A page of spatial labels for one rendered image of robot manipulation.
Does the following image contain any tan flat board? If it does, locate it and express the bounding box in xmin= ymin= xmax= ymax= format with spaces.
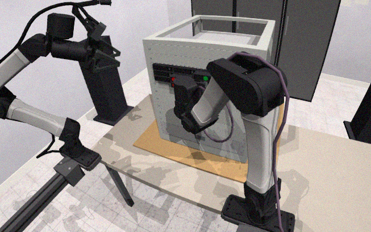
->
xmin=133 ymin=119 xmax=248 ymax=183

